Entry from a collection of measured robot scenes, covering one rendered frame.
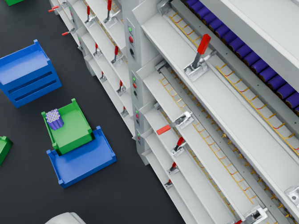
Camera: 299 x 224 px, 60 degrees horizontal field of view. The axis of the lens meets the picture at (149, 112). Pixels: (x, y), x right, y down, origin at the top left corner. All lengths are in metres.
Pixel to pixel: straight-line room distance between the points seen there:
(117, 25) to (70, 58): 1.03
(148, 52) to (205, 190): 0.43
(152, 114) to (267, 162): 0.53
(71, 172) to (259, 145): 1.13
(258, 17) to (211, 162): 0.39
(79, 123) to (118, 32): 0.75
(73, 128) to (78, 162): 0.19
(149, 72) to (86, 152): 0.83
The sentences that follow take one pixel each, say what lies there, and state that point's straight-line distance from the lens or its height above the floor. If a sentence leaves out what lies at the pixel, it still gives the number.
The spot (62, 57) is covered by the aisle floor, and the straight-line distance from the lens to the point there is 1.91.
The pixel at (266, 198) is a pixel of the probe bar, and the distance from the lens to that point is 0.61.
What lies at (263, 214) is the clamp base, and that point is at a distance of 0.61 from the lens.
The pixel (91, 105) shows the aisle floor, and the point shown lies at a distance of 1.62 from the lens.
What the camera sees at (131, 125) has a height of 0.15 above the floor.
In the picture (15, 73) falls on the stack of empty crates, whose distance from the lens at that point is 1.70.
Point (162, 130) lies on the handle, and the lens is 0.64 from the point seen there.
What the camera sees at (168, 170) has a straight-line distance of 1.03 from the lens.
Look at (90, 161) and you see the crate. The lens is 1.45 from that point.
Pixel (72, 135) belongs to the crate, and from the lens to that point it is 1.47.
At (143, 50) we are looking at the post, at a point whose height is 0.85.
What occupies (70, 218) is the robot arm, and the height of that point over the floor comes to 0.52.
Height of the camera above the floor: 1.33
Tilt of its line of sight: 59 degrees down
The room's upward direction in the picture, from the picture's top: straight up
